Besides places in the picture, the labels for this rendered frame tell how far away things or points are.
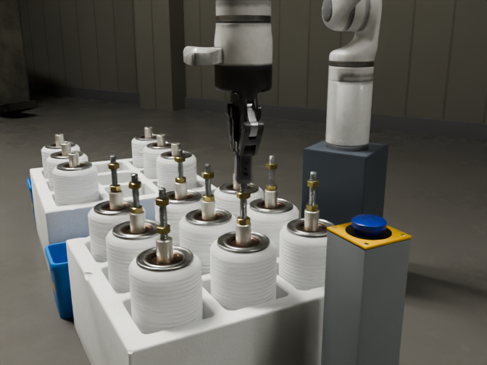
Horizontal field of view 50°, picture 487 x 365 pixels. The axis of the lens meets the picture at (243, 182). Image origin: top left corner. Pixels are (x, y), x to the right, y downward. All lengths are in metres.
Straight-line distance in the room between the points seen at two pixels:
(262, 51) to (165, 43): 2.99
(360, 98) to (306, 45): 2.15
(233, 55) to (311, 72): 2.57
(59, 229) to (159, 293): 0.53
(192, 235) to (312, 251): 0.19
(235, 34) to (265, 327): 0.38
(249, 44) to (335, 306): 0.34
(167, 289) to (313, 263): 0.23
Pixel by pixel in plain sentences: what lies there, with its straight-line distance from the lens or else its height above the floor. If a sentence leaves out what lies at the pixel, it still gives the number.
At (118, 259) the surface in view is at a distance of 0.79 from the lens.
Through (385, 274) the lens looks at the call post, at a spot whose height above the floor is 0.27.
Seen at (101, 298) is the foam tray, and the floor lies 0.18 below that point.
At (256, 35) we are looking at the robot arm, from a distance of 0.66.
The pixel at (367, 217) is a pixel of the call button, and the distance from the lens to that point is 0.64.
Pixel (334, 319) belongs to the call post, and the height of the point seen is 0.20.
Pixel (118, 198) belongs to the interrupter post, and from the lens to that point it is 0.91.
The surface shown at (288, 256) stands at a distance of 0.79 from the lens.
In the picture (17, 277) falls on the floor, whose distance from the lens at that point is 1.32.
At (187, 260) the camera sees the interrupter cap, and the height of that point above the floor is 0.25.
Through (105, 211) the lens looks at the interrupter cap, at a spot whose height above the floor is 0.25.
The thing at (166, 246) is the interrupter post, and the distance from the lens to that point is 0.69.
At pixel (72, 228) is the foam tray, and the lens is 1.18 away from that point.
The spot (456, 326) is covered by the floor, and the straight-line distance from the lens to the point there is 1.12.
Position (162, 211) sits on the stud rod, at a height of 0.32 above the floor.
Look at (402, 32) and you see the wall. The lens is 3.02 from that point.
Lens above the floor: 0.55
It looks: 16 degrees down
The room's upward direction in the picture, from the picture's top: straight up
